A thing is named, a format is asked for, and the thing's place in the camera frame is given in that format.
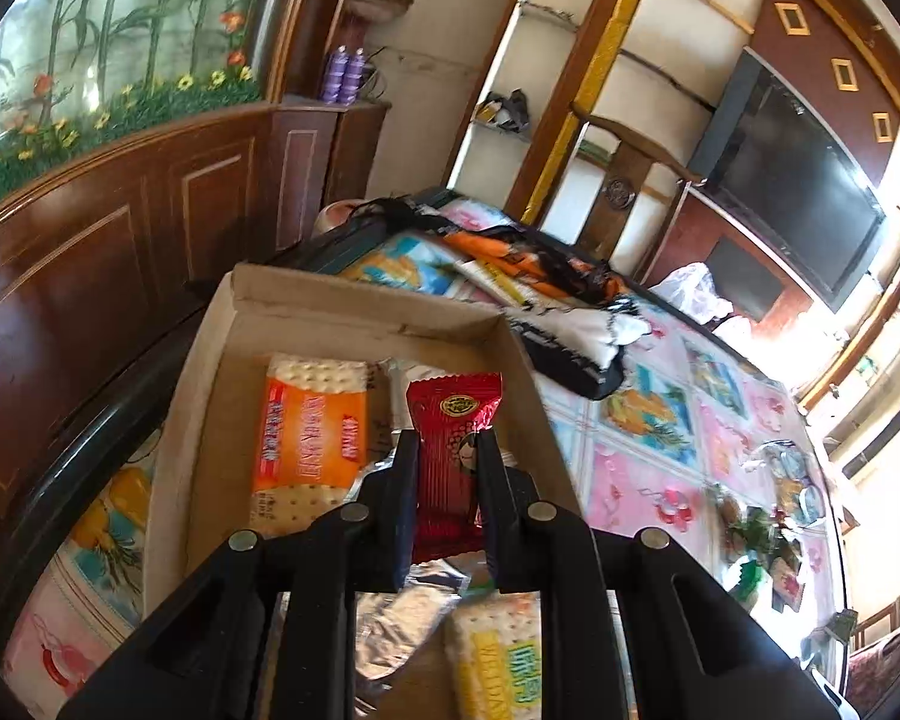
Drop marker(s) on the black white fabric bag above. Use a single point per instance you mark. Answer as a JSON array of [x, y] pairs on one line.
[[585, 345]]

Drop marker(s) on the orange cracker packet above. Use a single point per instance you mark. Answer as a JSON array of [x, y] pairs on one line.
[[307, 442]]

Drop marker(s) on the twisted green pea packet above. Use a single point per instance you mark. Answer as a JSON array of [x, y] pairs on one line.
[[746, 532]]

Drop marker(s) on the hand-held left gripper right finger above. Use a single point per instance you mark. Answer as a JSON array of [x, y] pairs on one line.
[[491, 495]]

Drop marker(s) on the carved wooden chair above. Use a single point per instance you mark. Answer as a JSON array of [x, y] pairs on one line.
[[622, 187]]

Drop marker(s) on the flower mural panel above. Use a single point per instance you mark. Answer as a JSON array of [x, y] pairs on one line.
[[120, 52]]

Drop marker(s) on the black flat television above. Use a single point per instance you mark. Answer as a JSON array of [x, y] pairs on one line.
[[795, 187]]

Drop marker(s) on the floral cushioned chair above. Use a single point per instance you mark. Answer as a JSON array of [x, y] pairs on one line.
[[889, 660]]

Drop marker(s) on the dark framed eyeglasses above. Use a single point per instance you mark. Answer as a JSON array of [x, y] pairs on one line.
[[806, 501]]

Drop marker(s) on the yellow green cracker packet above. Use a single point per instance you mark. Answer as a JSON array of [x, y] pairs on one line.
[[495, 660]]

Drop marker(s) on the orange fabric piece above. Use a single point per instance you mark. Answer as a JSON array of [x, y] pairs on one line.
[[495, 247]]

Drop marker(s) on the wooden side cabinet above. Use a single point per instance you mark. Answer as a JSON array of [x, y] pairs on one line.
[[322, 165]]

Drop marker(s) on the white plastic bag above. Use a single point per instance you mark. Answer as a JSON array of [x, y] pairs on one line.
[[686, 292]]

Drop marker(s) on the cardboard box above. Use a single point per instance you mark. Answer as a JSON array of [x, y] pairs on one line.
[[217, 420]]

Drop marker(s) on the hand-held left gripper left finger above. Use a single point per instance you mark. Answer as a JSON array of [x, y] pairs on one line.
[[405, 525]]

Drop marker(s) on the printed fruit tablecloth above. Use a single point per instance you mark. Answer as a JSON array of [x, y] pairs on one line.
[[645, 480]]

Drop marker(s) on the shoes on shelf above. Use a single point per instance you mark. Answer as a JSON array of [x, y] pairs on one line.
[[504, 111]]

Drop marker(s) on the small red candy packet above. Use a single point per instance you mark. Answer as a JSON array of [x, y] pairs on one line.
[[787, 589]]

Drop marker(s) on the bright red snack packet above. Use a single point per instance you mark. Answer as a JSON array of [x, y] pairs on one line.
[[450, 450]]

